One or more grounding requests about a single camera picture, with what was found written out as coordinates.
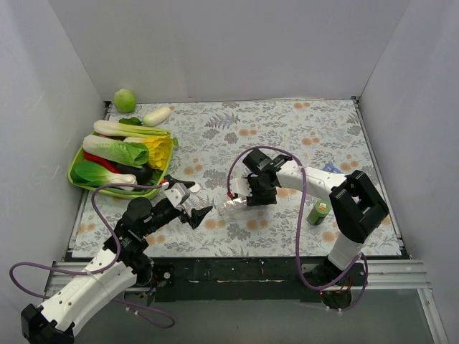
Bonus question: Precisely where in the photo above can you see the white bottle cap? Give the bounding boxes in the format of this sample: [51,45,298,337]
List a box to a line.
[189,183,201,194]

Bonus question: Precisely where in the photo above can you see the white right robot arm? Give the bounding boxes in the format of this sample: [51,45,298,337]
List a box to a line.
[236,148,389,288]

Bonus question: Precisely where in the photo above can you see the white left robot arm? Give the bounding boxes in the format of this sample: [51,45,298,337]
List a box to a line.
[21,175,212,343]

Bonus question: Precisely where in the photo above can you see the purple eggplant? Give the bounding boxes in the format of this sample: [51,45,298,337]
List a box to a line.
[115,163,153,185]

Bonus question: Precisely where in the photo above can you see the yellow leafy vegetable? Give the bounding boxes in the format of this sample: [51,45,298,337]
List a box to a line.
[143,135,173,171]

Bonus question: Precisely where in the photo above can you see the green plastic tray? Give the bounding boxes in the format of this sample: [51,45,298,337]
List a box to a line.
[68,134,177,199]

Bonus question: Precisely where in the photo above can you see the napa cabbage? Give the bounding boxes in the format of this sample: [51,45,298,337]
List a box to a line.
[82,135,149,168]

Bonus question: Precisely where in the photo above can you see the red chili pepper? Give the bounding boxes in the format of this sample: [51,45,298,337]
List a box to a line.
[83,150,120,174]

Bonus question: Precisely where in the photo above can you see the green pill bottle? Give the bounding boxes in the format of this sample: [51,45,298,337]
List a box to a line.
[307,200,331,226]

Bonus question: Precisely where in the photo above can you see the white radish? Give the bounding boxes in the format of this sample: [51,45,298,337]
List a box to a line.
[143,107,171,127]

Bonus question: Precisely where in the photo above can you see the blue pill organizer lid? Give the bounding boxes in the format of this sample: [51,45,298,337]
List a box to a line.
[323,163,341,173]

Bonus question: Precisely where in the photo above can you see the long bok choy stalk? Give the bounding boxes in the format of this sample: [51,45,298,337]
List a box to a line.
[93,120,171,138]

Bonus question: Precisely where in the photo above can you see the green bok choy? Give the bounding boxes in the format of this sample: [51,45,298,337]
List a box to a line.
[70,161,137,191]

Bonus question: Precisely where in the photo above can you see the green round cabbage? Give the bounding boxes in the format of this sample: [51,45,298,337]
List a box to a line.
[113,89,137,113]

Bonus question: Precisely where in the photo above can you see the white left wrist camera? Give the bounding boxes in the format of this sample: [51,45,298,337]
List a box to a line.
[164,183,190,209]

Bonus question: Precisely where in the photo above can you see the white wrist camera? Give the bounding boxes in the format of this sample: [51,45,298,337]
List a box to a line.
[229,178,252,198]
[164,183,190,209]

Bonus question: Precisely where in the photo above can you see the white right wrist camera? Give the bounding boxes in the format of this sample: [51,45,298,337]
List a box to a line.
[229,178,252,198]

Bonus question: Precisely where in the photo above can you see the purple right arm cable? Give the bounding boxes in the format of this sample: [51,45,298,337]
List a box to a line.
[226,145,370,311]

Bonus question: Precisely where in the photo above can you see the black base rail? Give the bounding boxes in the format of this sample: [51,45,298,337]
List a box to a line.
[110,256,370,304]

